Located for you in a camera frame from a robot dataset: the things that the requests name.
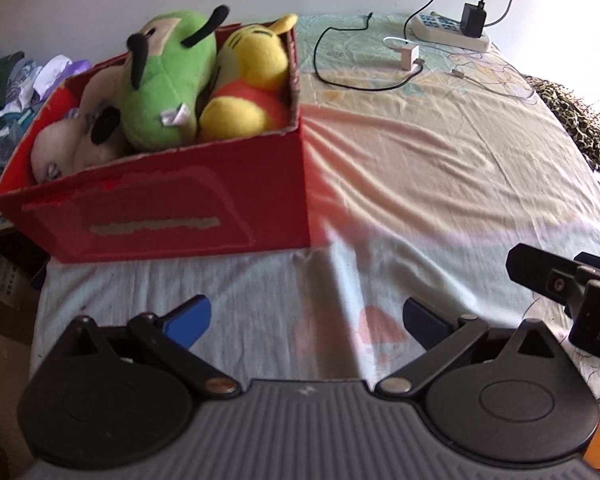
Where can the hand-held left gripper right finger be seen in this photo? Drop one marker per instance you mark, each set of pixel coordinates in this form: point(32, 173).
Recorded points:
point(422, 322)

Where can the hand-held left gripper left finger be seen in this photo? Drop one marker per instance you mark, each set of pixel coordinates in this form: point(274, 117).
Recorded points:
point(190, 320)

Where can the red cardboard box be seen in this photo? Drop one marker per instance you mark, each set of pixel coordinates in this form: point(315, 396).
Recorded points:
point(180, 200)

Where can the white bunny plush plaid ears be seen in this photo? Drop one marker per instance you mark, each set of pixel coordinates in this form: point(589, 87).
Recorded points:
point(55, 145)

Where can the green plush toy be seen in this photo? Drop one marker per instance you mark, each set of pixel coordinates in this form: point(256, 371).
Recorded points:
point(165, 85)

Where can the yellow tiger plush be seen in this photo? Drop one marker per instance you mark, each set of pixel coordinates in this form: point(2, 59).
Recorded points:
point(255, 60)

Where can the leopard print cloth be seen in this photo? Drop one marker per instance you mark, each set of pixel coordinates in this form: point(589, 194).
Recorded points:
point(575, 115)

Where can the brown cardboard box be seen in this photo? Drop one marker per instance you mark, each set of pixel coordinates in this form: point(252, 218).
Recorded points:
point(5, 310)

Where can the white charger adapter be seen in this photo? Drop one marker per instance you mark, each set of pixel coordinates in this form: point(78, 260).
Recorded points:
point(409, 57)

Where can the black charger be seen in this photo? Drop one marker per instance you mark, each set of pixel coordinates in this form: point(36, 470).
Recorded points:
point(472, 20)

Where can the white power strip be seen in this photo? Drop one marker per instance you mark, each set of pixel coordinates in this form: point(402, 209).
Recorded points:
point(440, 27)

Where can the purple tissue pack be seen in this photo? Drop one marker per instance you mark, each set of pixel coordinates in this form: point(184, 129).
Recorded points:
point(80, 66)

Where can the pile of clothes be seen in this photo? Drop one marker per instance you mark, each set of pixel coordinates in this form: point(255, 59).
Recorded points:
point(5, 100)

